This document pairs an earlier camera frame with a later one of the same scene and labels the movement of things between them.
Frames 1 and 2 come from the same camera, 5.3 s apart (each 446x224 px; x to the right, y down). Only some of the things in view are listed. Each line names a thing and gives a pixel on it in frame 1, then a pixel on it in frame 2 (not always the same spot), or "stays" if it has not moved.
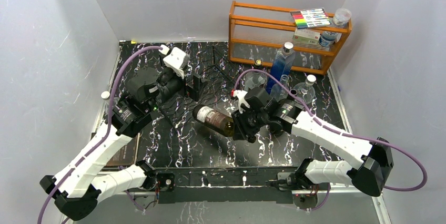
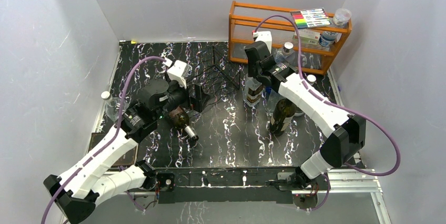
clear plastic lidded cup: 342,16 stays
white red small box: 306,36 stays
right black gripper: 242,131 → 250,70
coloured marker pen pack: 311,18 stays
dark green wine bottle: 216,120 → 180,119
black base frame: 226,185 stays
